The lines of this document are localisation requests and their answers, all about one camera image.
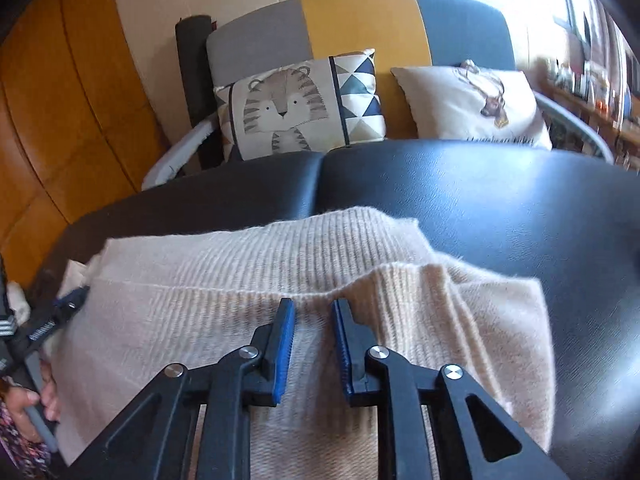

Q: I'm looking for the beige knit sweater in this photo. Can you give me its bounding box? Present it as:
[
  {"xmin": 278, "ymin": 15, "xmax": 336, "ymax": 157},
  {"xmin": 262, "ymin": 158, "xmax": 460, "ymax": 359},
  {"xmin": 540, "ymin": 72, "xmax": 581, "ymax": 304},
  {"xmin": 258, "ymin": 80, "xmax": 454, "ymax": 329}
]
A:
[{"xmin": 50, "ymin": 206, "xmax": 557, "ymax": 480}]

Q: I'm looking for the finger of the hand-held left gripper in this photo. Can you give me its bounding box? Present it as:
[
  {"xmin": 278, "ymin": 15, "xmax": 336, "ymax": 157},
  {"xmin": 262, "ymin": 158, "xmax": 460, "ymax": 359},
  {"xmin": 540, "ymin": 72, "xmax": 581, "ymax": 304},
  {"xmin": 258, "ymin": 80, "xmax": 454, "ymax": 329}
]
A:
[{"xmin": 47, "ymin": 285, "xmax": 92, "ymax": 328}]

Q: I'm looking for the grey yellow blue sofa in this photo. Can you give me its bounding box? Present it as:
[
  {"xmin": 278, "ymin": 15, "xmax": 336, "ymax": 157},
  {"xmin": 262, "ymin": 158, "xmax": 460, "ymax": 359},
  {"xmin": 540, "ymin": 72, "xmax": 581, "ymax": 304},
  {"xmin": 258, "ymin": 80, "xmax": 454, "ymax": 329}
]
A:
[{"xmin": 141, "ymin": 0, "xmax": 616, "ymax": 191}]

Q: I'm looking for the tiger print cushion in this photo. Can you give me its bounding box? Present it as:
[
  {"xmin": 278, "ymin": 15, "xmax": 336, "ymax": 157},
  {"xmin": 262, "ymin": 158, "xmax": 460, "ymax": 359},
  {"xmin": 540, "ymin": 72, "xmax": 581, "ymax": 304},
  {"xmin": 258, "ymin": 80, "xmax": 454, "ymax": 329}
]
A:
[{"xmin": 214, "ymin": 49, "xmax": 388, "ymax": 161}]

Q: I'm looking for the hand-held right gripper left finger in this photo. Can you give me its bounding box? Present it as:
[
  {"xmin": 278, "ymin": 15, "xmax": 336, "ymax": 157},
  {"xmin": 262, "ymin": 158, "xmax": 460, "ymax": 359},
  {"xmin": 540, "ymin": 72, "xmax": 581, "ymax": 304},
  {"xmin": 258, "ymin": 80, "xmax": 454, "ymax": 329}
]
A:
[{"xmin": 82, "ymin": 297, "xmax": 297, "ymax": 480}]

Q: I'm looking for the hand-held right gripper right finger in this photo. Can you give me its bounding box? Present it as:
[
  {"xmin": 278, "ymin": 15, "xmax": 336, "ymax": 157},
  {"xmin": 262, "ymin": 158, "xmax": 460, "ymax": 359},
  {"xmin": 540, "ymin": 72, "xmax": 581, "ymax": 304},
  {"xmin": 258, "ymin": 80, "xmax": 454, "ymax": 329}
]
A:
[{"xmin": 332, "ymin": 298, "xmax": 571, "ymax": 480}]

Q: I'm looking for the person's left hand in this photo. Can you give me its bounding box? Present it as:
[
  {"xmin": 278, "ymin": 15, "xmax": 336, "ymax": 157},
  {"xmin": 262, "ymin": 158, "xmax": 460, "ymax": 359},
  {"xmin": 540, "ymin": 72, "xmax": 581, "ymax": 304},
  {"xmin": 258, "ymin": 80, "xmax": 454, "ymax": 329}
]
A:
[{"xmin": 0, "ymin": 360, "xmax": 61, "ymax": 441}]

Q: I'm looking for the person's left forearm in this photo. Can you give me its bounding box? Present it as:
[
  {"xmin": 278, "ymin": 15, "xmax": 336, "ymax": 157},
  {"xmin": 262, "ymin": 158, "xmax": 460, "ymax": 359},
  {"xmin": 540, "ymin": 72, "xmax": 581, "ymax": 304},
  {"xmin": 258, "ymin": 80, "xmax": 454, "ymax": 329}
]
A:
[{"xmin": 0, "ymin": 410, "xmax": 51, "ymax": 476}]

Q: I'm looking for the wooden shelf with small items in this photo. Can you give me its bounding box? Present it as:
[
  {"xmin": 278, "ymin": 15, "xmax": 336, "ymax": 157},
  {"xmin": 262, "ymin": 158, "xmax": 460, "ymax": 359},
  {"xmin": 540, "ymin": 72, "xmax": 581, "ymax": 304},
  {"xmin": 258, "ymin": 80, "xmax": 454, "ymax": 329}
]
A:
[{"xmin": 542, "ymin": 0, "xmax": 640, "ymax": 171}]

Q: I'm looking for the deer print cushion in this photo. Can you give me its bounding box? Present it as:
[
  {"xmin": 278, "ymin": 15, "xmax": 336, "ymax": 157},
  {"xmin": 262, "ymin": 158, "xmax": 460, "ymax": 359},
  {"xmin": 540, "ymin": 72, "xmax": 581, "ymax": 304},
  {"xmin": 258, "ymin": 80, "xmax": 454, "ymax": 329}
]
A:
[{"xmin": 391, "ymin": 60, "xmax": 553, "ymax": 151}]

